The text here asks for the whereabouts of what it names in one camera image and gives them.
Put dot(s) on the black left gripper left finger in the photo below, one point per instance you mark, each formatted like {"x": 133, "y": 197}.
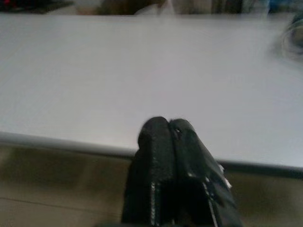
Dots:
{"x": 146, "y": 165}

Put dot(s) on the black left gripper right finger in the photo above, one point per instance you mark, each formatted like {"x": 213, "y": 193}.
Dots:
{"x": 194, "y": 160}

